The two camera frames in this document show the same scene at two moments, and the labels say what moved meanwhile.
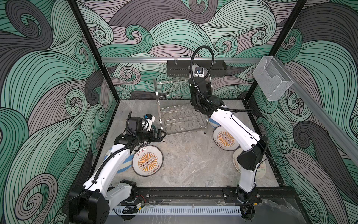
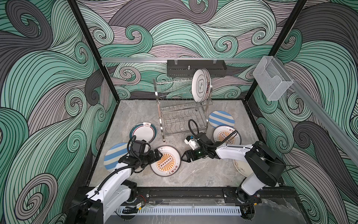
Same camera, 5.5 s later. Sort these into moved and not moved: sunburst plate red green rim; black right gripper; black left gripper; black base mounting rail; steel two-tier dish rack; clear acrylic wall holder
Moved: black left gripper; black right gripper
Not moved: steel two-tier dish rack; black base mounting rail; sunburst plate red green rim; clear acrylic wall holder
